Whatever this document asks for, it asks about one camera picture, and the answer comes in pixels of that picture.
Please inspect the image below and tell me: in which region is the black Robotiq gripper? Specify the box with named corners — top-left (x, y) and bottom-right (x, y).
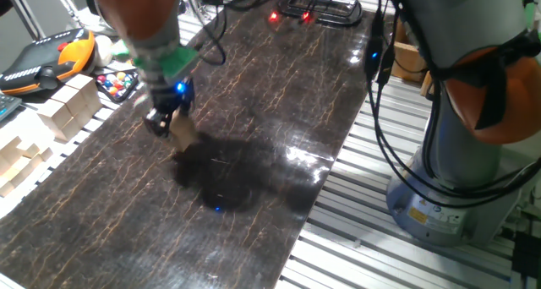
top-left (144, 77), bottom-right (196, 139)

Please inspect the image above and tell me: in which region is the small wooden cube block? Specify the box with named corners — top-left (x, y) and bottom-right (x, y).
top-left (168, 109), bottom-right (199, 153)

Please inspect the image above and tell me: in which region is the black box beside robot base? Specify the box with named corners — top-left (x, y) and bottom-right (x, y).
top-left (511, 232), bottom-right (541, 281)

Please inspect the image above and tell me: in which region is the long wooden block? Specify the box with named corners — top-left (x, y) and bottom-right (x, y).
top-left (8, 155), bottom-right (44, 188)

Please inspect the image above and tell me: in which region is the wide flat wooden block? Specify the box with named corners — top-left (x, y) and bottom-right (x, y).
top-left (0, 135), bottom-right (25, 166)

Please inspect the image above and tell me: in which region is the medium wooden block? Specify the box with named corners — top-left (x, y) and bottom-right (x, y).
top-left (0, 175), bottom-right (16, 198)

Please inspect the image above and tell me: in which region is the black tray of coloured balls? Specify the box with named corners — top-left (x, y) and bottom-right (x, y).
top-left (95, 68), bottom-right (140, 103)

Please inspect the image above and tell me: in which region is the large wooden cube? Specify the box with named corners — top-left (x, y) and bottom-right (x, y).
top-left (36, 98), bottom-right (82, 143)
top-left (50, 85), bottom-right (92, 128)
top-left (65, 74), bottom-right (103, 112)

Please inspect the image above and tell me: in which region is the white round object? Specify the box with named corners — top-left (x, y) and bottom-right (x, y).
top-left (93, 35), bottom-right (114, 68)

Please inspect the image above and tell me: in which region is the black orange teach pendant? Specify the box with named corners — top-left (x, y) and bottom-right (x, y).
top-left (0, 27), bottom-right (96, 96)

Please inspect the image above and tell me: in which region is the dark wooden work mat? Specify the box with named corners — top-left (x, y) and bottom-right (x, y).
top-left (0, 0), bottom-right (384, 289)

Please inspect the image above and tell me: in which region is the slanted grey metal leg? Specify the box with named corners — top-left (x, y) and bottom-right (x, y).
top-left (48, 0), bottom-right (84, 26)
top-left (3, 0), bottom-right (46, 41)

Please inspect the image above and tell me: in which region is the black computer keyboard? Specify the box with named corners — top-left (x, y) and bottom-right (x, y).
top-left (0, 93), bottom-right (23, 123)

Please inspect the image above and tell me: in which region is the black C clamp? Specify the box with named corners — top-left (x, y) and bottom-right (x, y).
top-left (276, 0), bottom-right (363, 27)

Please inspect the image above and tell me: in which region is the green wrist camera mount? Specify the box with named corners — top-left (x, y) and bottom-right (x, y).
top-left (133, 46), bottom-right (199, 81)

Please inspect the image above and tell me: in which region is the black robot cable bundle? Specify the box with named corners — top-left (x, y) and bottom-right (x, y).
top-left (183, 0), bottom-right (541, 210)

